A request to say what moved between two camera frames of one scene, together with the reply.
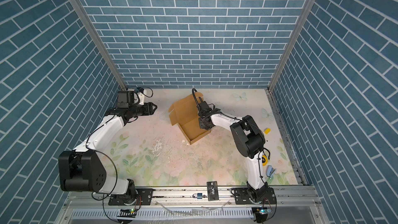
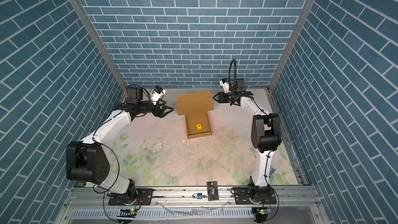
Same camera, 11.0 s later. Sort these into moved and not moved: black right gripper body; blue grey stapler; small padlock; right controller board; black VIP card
Moved: black right gripper body
Not moved: small padlock; black VIP card; right controller board; blue grey stapler
